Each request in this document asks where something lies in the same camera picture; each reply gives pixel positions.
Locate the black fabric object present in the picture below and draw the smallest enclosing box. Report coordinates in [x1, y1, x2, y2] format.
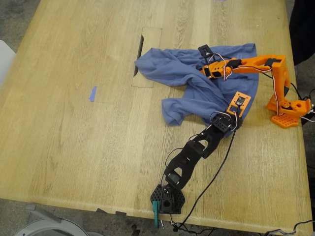
[289, 0, 315, 66]

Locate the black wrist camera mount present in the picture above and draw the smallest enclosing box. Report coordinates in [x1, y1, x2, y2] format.
[198, 44, 213, 61]

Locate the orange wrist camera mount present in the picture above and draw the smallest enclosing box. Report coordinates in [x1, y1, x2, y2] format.
[225, 90, 252, 116]

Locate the white chair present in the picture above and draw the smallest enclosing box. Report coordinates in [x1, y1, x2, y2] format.
[0, 40, 16, 88]

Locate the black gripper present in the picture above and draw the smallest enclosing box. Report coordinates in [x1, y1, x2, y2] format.
[211, 112, 244, 135]

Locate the blue T-shirt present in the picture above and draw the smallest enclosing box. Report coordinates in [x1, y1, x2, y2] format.
[134, 43, 259, 139]

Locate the blue tape piece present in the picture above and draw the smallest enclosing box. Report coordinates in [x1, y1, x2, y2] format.
[88, 86, 97, 103]

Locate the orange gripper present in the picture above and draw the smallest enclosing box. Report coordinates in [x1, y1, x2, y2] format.
[199, 61, 233, 80]

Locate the black camera cable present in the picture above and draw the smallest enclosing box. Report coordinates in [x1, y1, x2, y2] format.
[172, 102, 243, 232]

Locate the wooden cable port cover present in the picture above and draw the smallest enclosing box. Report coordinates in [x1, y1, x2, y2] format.
[131, 27, 163, 89]

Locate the teal table clamp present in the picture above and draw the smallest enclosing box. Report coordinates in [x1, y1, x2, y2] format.
[152, 201, 165, 229]

